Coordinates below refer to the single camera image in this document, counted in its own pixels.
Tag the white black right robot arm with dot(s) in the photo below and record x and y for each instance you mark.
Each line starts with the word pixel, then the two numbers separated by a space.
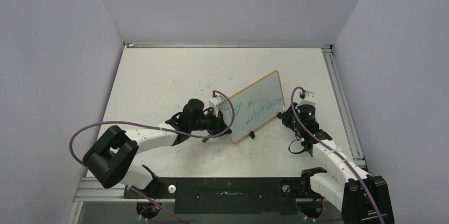
pixel 358 195

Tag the aluminium back rail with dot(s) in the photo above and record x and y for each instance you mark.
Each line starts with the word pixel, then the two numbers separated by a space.
pixel 183 45

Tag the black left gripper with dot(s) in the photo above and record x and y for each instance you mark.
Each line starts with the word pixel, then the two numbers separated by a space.
pixel 218 124

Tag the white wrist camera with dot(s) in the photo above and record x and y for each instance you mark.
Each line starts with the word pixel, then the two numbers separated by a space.
pixel 308 98
pixel 214 103

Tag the yellow framed whiteboard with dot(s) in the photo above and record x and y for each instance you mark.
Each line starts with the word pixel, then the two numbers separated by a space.
pixel 253 105

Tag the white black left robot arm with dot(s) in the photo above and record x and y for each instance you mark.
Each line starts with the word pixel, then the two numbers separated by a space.
pixel 110 159

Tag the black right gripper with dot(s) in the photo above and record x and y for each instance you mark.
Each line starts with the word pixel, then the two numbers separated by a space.
pixel 287 116

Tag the aluminium right side rail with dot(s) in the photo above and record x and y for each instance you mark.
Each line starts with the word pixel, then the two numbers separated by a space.
pixel 345 113

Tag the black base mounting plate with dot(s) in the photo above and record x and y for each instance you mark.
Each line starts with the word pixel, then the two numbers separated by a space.
pixel 231 195

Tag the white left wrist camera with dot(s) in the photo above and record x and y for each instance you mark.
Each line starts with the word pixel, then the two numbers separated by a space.
pixel 214 103

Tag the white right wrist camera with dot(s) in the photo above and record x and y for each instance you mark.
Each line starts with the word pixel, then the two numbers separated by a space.
pixel 308 98

